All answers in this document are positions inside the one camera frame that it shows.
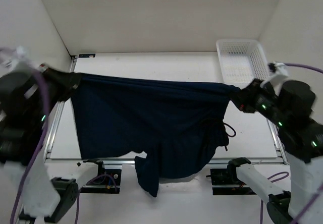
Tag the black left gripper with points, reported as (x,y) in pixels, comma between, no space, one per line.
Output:
(68,81)

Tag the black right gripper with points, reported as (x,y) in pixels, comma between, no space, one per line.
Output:
(244,97)

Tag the navy blue shorts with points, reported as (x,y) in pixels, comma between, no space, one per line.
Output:
(179,125)

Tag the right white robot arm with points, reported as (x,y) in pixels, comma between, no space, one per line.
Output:
(288,105)

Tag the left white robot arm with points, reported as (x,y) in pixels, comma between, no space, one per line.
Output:
(28,95)

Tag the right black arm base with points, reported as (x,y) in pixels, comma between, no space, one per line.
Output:
(225,182)

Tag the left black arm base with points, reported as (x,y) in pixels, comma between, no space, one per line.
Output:
(104,178)

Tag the blue label sticker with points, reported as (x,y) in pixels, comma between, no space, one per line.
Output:
(87,55)

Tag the white perforated plastic basket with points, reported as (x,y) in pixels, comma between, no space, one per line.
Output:
(241,60)

